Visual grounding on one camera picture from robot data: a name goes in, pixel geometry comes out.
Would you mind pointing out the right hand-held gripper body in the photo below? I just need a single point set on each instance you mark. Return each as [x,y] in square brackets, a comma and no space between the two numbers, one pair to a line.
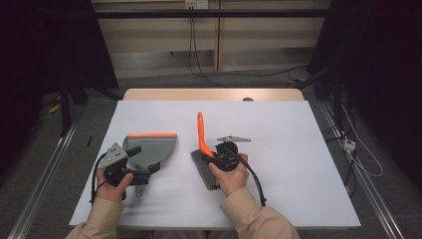
[227,156]

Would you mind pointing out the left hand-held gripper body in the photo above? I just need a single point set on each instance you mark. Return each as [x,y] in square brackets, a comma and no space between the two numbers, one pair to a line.
[114,157]

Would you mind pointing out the grey dustpan with orange edge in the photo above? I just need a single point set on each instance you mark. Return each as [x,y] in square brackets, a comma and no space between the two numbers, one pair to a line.
[156,149]

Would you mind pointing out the person's right hand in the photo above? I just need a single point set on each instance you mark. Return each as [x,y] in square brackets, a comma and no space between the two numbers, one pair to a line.
[232,181]

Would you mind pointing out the person's left hand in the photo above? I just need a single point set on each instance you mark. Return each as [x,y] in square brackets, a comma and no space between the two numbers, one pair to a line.
[111,192]

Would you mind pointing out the small black stick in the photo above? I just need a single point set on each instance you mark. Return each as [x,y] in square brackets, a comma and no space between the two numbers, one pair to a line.
[89,141]

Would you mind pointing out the dark round table grommet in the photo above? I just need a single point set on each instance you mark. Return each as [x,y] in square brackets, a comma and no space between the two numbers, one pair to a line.
[248,99]

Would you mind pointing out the black metal stand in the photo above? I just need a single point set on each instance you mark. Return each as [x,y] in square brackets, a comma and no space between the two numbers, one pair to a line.
[65,106]

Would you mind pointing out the yellow floor tape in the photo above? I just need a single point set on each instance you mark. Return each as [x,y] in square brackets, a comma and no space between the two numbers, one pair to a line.
[54,108]

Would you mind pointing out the white power adapter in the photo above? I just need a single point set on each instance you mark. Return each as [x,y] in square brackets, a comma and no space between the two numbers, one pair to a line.
[349,144]

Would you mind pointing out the dark curtain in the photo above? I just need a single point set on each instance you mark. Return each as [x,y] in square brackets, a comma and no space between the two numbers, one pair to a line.
[381,66]
[46,49]

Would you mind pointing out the black horizontal bar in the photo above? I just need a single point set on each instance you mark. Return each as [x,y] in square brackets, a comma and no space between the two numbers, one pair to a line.
[212,13]

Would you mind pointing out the metal floor rail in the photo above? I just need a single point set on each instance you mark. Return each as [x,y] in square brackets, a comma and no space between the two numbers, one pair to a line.
[371,192]
[49,169]

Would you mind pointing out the white wall socket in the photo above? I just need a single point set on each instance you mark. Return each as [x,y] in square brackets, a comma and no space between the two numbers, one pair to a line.
[196,3]

